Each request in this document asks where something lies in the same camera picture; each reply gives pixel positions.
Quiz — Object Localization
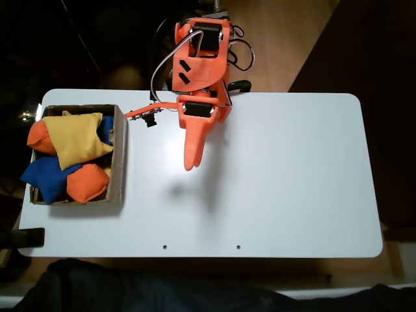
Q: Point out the large yellow bean bag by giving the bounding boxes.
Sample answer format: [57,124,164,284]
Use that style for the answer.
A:
[42,112,114,172]

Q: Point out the cardboard box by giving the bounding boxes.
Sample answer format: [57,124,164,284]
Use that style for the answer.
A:
[29,103,129,206]

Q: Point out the blue bean bag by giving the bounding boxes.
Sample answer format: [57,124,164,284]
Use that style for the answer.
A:
[19,156,84,205]
[97,115,115,147]

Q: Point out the orange bean bag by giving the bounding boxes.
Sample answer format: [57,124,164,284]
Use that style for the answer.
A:
[66,162,111,204]
[27,120,58,155]

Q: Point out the office chair base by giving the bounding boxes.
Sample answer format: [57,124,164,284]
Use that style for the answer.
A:
[194,0,230,20]

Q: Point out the person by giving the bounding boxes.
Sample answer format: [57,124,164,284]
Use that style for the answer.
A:
[12,258,416,312]

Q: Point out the black table clamp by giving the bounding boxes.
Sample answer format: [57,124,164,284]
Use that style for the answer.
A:
[0,227,46,250]

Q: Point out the orange camera mount with board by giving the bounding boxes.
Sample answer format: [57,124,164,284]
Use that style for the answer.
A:
[125,101,180,128]

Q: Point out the black camera cable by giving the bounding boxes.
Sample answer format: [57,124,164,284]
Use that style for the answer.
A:
[148,16,178,101]

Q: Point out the white servo wire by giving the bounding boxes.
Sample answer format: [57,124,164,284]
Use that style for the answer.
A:
[150,31,204,105]

